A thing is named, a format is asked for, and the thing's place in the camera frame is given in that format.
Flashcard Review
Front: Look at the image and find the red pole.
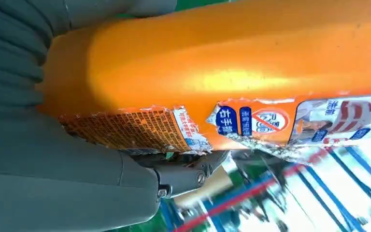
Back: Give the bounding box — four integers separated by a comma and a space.
174, 147, 332, 232

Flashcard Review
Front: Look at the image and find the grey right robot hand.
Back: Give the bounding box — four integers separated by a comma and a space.
0, 0, 229, 232

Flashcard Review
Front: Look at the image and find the blue metal rack frame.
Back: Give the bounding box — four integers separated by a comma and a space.
159, 145, 371, 232

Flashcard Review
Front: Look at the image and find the grey ribbed right arm sleeve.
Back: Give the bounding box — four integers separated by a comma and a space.
0, 0, 65, 117

